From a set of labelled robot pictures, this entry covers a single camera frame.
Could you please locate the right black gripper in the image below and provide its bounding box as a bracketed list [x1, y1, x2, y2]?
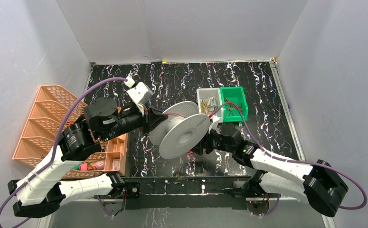
[187, 125, 235, 155]

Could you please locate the white perforated cable spool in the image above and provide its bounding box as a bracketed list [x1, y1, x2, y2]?
[149, 101, 210, 159]

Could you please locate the red wire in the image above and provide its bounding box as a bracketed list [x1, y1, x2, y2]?
[168, 113, 200, 162]

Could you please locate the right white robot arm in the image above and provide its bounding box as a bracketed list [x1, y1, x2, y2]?
[193, 124, 349, 217]

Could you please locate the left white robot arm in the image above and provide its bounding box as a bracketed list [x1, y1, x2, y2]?
[8, 97, 168, 218]

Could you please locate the green parts bin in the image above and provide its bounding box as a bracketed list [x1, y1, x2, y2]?
[220, 86, 249, 123]

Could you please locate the white parts bin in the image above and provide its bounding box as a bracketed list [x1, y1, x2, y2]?
[196, 88, 223, 115]

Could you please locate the orange file organizer rack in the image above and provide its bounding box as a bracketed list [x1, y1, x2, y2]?
[12, 84, 128, 179]

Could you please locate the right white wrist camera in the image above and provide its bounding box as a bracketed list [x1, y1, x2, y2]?
[208, 114, 221, 133]

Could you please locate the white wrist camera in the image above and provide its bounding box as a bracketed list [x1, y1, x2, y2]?
[208, 114, 221, 133]
[124, 77, 154, 115]

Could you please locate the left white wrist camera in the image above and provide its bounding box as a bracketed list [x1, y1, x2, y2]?
[124, 77, 154, 115]

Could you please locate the red wires bundle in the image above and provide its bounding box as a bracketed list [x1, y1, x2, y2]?
[224, 100, 244, 115]

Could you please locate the yellow wires bundle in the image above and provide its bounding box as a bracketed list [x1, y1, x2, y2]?
[201, 96, 221, 114]

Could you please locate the aluminium frame rail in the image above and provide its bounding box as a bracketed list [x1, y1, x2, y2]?
[268, 63, 337, 228]

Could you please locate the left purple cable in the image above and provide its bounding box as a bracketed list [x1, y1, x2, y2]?
[0, 77, 131, 228]

